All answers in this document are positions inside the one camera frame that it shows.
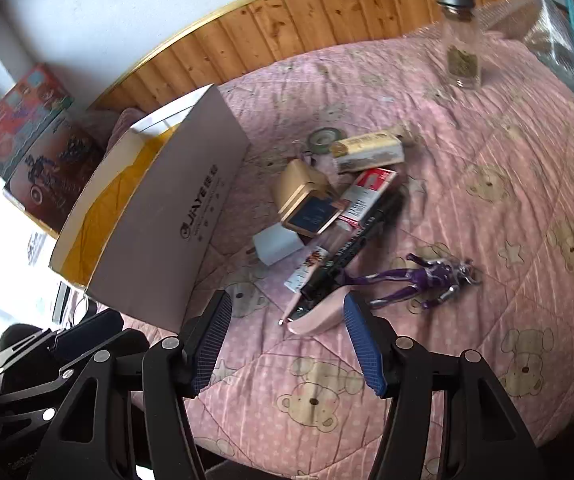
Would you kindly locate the yellow rectangular packet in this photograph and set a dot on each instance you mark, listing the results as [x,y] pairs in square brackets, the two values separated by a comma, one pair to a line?
[367,152]

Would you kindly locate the pale pink cloth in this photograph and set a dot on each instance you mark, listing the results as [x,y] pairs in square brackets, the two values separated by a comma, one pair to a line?
[119,130]

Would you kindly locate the purple action figure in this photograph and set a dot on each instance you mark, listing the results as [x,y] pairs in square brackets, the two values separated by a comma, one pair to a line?
[432,275]

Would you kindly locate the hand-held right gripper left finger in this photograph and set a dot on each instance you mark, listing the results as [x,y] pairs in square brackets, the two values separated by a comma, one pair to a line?
[212,340]

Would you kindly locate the pink bear print blanket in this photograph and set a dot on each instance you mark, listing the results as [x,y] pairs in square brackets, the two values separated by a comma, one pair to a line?
[467,260]

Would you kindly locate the green tape roll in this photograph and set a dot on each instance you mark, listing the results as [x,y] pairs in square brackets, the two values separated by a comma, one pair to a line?
[334,134]

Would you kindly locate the gold framed dark box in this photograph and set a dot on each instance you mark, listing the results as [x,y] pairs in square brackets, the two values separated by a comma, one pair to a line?
[314,217]

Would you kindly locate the dark toy box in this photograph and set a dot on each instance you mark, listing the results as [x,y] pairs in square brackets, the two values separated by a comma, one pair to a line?
[52,175]

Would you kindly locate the gold tin box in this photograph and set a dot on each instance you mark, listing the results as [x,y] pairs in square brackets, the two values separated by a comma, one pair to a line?
[302,185]

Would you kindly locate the white charger adapter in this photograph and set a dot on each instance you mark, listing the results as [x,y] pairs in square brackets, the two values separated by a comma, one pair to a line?
[277,247]

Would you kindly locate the black marker pen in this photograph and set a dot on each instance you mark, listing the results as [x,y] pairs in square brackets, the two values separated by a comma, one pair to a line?
[352,247]

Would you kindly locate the clear bubble wrap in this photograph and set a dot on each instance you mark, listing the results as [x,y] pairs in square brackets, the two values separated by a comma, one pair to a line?
[562,35]

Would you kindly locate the pink plastic piece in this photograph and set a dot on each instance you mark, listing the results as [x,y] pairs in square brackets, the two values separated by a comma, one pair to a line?
[322,317]

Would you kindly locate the red and white staple box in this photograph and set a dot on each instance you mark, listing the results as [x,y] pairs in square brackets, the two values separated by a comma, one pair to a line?
[367,195]

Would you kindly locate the colourful toy box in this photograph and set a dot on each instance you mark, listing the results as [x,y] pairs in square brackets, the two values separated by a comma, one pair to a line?
[17,110]

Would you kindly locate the pink binder clip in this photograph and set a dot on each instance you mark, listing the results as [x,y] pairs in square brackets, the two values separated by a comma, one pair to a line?
[324,167]

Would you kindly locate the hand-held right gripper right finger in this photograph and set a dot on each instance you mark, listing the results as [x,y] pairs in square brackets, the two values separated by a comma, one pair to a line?
[364,347]

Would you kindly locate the small white printed tube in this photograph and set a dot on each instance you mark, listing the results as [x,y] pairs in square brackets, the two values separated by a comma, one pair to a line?
[307,270]

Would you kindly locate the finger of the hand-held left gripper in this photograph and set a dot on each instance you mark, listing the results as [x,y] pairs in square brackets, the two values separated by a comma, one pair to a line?
[67,373]
[87,332]

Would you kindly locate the white cardboard box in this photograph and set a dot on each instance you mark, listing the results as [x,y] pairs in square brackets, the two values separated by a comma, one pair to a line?
[167,210]

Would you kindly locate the glass jar with silver lid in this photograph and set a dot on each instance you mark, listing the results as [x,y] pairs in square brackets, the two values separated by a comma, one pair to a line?
[459,40]

